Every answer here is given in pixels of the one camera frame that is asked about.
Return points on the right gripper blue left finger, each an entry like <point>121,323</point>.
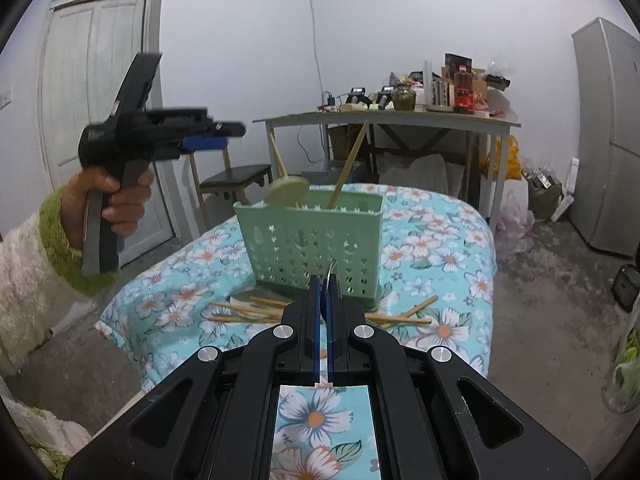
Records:
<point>213,416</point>

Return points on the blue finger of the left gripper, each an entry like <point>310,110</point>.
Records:
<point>204,143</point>

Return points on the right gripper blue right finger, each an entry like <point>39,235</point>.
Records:
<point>434,416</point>

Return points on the metal spoon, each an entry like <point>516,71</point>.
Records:
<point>331,270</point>

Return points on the green perforated utensil basket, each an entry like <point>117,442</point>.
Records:
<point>288,246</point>

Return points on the cream plastic ladle spoon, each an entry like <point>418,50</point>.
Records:
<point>287,192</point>

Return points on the person left hand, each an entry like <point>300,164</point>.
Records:
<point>125,207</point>

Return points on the wooden chair black seat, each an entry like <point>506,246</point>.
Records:
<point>231,182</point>

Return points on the white panel door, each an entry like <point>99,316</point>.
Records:
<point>87,48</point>

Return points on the floral blue quilt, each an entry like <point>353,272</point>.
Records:
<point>437,261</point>

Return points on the clear bag of vegetables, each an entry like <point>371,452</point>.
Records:
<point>621,393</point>

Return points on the pink white plastic bag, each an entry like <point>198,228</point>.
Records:
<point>515,220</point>

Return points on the glass jar green pickles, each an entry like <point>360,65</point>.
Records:
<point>404,98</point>

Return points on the black rice cooker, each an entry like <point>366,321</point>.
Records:
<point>625,288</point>

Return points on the yellow plastic bag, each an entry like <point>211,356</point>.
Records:
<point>513,163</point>

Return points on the green canvas bag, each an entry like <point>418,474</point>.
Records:
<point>544,193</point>

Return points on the red cooking oil bottle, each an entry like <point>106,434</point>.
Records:
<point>463,91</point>

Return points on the silver refrigerator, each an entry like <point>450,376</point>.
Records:
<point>605,211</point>

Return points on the wooden desk grey frame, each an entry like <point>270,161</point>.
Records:
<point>497,129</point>

